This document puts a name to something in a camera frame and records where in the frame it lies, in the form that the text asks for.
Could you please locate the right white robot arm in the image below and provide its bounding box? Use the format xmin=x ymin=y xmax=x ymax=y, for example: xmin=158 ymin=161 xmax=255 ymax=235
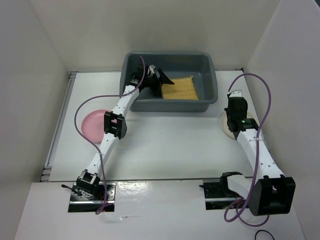
xmin=219 ymin=94 xmax=296 ymax=216

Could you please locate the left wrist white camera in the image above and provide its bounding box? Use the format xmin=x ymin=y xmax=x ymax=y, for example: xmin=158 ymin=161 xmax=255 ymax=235
xmin=147 ymin=64 xmax=156 ymax=78

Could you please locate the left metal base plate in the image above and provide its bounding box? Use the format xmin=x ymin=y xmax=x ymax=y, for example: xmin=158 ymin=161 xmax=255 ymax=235
xmin=68 ymin=182 xmax=117 ymax=213

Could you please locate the metal base plate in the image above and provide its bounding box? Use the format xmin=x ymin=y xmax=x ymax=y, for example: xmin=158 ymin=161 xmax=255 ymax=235
xmin=199 ymin=178 xmax=240 ymax=211
xmin=68 ymin=182 xmax=117 ymax=213

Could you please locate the black cable loop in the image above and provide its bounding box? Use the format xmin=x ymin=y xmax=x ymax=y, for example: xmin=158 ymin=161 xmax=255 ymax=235
xmin=255 ymin=229 xmax=275 ymax=240

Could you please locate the yellow bamboo mat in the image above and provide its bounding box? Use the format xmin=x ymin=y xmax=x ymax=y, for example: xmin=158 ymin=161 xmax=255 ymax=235
xmin=161 ymin=75 xmax=199 ymax=100

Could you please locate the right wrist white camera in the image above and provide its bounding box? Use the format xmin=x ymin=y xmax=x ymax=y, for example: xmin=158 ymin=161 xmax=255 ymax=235
xmin=227 ymin=89 xmax=243 ymax=98

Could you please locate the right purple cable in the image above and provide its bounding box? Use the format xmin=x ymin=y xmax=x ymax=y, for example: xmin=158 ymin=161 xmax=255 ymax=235
xmin=224 ymin=72 xmax=272 ymax=227

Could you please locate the grey plastic bin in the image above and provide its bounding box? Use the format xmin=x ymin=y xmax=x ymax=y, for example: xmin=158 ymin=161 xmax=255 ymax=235
xmin=119 ymin=51 xmax=218 ymax=113

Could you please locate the white bowl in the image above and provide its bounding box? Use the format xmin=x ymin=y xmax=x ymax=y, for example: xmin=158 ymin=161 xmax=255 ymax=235
xmin=221 ymin=109 xmax=259 ymax=141

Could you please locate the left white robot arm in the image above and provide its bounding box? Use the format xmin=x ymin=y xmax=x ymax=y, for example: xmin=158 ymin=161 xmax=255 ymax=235
xmin=76 ymin=63 xmax=174 ymax=200

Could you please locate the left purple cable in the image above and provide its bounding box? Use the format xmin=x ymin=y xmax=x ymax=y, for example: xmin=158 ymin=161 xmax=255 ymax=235
xmin=74 ymin=55 xmax=146 ymax=215

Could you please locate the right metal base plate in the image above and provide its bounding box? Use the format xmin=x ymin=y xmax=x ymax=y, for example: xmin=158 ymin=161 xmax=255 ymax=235
xmin=199 ymin=178 xmax=240 ymax=211

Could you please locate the wrist white camera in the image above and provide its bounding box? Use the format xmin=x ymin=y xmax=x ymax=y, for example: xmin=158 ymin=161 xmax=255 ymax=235
xmin=227 ymin=89 xmax=243 ymax=98
xmin=147 ymin=64 xmax=156 ymax=78

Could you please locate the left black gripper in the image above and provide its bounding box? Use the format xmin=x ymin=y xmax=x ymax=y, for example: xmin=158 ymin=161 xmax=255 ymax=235
xmin=142 ymin=68 xmax=173 ymax=96

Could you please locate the pink plastic plate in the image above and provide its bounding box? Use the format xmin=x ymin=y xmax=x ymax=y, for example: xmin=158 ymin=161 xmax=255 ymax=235
xmin=81 ymin=109 xmax=107 ymax=145

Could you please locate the purple cable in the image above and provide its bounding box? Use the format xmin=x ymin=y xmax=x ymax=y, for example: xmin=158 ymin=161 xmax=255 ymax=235
xmin=74 ymin=55 xmax=146 ymax=215
xmin=224 ymin=72 xmax=272 ymax=227

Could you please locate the aluminium table edge rail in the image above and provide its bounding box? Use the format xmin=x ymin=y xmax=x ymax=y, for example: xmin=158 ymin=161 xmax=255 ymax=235
xmin=39 ymin=71 xmax=78 ymax=182

